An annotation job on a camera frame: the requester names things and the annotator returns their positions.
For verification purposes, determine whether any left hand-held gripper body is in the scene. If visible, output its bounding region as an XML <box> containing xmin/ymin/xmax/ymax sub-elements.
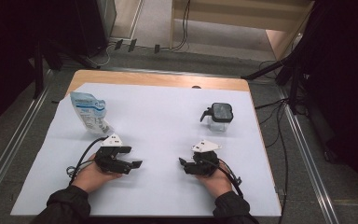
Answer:
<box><xmin>94</xmin><ymin>133</ymin><xmax>131</xmax><ymax>175</ymax></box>

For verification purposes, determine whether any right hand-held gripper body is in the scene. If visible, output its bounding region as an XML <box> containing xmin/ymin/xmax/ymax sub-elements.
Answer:
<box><xmin>183</xmin><ymin>139</ymin><xmax>222</xmax><ymax>176</ymax></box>

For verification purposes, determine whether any white blue printed pouch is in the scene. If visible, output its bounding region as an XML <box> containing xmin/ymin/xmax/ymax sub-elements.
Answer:
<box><xmin>69</xmin><ymin>91</ymin><xmax>115</xmax><ymax>135</ymax></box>

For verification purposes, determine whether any glass jar with black lid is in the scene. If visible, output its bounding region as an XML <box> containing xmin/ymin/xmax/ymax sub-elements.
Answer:
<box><xmin>200</xmin><ymin>102</ymin><xmax>235</xmax><ymax>133</ymax></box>

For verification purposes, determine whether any person's right hand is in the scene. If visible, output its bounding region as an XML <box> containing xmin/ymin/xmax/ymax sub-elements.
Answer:
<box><xmin>195</xmin><ymin>167</ymin><xmax>233</xmax><ymax>199</ymax></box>

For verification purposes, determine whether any person's left hand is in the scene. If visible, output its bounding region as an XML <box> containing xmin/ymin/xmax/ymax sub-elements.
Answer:
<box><xmin>71</xmin><ymin>154</ymin><xmax>123</xmax><ymax>194</ymax></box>

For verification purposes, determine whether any white paper sheet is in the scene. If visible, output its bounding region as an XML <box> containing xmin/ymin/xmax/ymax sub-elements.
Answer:
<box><xmin>9</xmin><ymin>82</ymin><xmax>282</xmax><ymax>217</ymax></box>

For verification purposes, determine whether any black metal stand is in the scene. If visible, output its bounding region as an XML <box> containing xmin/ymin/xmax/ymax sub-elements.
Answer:
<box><xmin>32</xmin><ymin>36</ymin><xmax>101</xmax><ymax>101</ymax></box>

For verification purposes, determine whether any black tripod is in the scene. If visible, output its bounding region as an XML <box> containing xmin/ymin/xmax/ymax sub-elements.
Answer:
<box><xmin>241</xmin><ymin>46</ymin><xmax>309</xmax><ymax>116</ymax></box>

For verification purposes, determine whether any black cabinet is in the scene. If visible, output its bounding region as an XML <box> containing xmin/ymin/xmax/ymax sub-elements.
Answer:
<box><xmin>74</xmin><ymin>0</ymin><xmax>117</xmax><ymax>58</ymax></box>

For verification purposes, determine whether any dark curtain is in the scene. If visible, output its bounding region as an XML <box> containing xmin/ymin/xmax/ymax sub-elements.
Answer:
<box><xmin>0</xmin><ymin>0</ymin><xmax>78</xmax><ymax>139</ymax></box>
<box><xmin>292</xmin><ymin>0</ymin><xmax>358</xmax><ymax>206</ymax></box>

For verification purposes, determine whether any left hand-held gripper cable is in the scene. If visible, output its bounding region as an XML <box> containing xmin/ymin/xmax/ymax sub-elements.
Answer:
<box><xmin>66</xmin><ymin>135</ymin><xmax>110</xmax><ymax>187</ymax></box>

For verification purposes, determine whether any hand-held gripper cable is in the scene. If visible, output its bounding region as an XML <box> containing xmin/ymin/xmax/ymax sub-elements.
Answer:
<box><xmin>199</xmin><ymin>157</ymin><xmax>245</xmax><ymax>199</ymax></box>
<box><xmin>66</xmin><ymin>135</ymin><xmax>110</xmax><ymax>187</ymax></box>

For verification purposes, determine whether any right hand-held gripper cable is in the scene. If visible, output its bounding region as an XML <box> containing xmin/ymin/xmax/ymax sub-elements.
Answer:
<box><xmin>199</xmin><ymin>157</ymin><xmax>245</xmax><ymax>199</ymax></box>

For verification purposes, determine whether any black floor cable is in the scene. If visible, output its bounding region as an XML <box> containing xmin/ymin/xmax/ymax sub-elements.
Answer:
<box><xmin>255</xmin><ymin>99</ymin><xmax>292</xmax><ymax>224</ymax></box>

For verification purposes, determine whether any white floor cable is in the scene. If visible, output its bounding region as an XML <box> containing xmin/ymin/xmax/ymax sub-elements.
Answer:
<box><xmin>87</xmin><ymin>43</ymin><xmax>117</xmax><ymax>68</ymax></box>

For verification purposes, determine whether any metal floor rail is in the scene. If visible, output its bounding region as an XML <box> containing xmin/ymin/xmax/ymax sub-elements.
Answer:
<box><xmin>276</xmin><ymin>87</ymin><xmax>340</xmax><ymax>224</ymax></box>
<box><xmin>0</xmin><ymin>70</ymin><xmax>53</xmax><ymax>216</ymax></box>

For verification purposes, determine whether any black hanging cable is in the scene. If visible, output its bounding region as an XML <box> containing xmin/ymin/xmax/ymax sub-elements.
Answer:
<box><xmin>171</xmin><ymin>0</ymin><xmax>191</xmax><ymax>52</ymax></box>

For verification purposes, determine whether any light wooden frame furniture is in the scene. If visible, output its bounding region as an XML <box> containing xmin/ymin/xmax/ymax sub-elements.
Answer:
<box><xmin>169</xmin><ymin>0</ymin><xmax>315</xmax><ymax>61</ymax></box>

